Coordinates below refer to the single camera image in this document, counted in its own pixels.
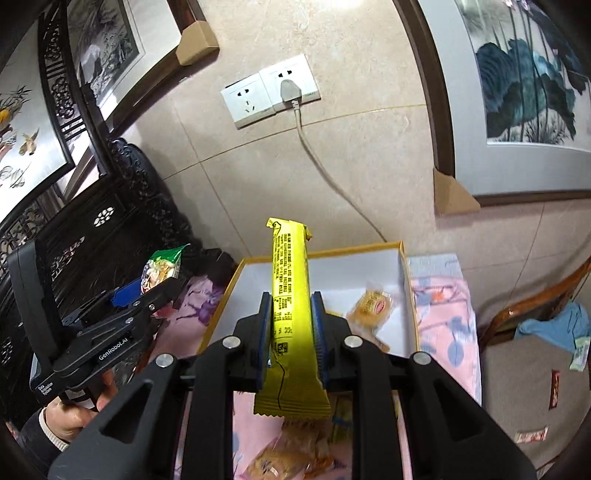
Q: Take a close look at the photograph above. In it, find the blue green nut packet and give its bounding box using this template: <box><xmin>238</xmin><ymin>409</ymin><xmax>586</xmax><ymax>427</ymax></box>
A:
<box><xmin>329</xmin><ymin>394</ymin><xmax>353</xmax><ymax>427</ymax></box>

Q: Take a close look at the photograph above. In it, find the yellow cardboard box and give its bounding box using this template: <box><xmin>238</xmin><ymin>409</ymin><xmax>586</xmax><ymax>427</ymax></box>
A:
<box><xmin>195</xmin><ymin>240</ymin><xmax>422</xmax><ymax>358</ymax></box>

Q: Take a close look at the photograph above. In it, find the person left hand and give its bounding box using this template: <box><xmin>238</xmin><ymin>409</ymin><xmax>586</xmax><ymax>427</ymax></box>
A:
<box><xmin>44</xmin><ymin>370</ymin><xmax>118</xmax><ymax>443</ymax></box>

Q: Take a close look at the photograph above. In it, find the blue cloth on chair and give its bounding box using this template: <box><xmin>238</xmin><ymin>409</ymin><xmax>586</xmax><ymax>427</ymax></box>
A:
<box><xmin>514</xmin><ymin>302</ymin><xmax>590</xmax><ymax>354</ymax></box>

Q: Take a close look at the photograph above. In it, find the framed lotus painting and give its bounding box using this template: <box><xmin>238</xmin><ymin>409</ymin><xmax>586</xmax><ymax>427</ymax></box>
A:
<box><xmin>396</xmin><ymin>1</ymin><xmax>590</xmax><ymax>206</ymax></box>

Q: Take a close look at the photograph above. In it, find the green red snack packet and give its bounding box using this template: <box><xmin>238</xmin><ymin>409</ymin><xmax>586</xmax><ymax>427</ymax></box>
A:
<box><xmin>140</xmin><ymin>244</ymin><xmax>188</xmax><ymax>294</ymax></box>

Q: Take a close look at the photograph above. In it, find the white red candy wrapper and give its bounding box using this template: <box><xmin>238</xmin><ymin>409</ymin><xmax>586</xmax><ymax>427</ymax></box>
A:
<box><xmin>514</xmin><ymin>426</ymin><xmax>549</xmax><ymax>444</ymax></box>

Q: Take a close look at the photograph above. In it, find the pink floral tablecloth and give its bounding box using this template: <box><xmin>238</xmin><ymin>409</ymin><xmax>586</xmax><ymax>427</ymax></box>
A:
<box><xmin>147</xmin><ymin>253</ymin><xmax>484</xmax><ymax>480</ymax></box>

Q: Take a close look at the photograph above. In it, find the red wrapper on chair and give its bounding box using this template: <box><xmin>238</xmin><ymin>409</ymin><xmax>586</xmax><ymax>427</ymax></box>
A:
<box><xmin>549</xmin><ymin>370</ymin><xmax>560</xmax><ymax>410</ymax></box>

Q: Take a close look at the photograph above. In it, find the cardboard corner protector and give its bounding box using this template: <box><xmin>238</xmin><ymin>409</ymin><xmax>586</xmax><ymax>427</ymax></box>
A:
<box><xmin>433</xmin><ymin>168</ymin><xmax>481</xmax><ymax>216</ymax></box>

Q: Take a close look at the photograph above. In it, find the wooden chair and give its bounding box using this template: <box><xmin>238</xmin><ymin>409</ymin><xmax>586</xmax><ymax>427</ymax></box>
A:
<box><xmin>479</xmin><ymin>262</ymin><xmax>590</xmax><ymax>479</ymax></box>

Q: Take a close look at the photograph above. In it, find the small green white packet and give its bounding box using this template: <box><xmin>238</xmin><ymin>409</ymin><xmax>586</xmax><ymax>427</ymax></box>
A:
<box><xmin>569</xmin><ymin>336</ymin><xmax>591</xmax><ymax>372</ymax></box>

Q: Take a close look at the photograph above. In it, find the small bread bun packet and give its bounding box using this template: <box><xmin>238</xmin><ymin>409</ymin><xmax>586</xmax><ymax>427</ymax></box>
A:
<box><xmin>346</xmin><ymin>288</ymin><xmax>398</xmax><ymax>340</ymax></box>

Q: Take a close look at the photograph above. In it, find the dark carved wooden furniture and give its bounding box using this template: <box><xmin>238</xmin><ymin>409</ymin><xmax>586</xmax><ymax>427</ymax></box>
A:
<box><xmin>0</xmin><ymin>0</ymin><xmax>242</xmax><ymax>416</ymax></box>

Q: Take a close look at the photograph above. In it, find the white wall socket panel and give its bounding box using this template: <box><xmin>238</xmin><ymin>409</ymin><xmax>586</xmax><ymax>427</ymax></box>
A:
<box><xmin>221</xmin><ymin>53</ymin><xmax>322</xmax><ymax>129</ymax></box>

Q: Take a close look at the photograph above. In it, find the dark sleeve forearm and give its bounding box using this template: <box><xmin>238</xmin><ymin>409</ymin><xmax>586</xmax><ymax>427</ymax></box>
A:
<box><xmin>17</xmin><ymin>408</ymin><xmax>69</xmax><ymax>476</ymax></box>

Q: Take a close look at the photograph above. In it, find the long yellow snack bar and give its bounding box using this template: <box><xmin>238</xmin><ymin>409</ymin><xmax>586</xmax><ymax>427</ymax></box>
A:
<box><xmin>253</xmin><ymin>217</ymin><xmax>331</xmax><ymax>420</ymax></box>

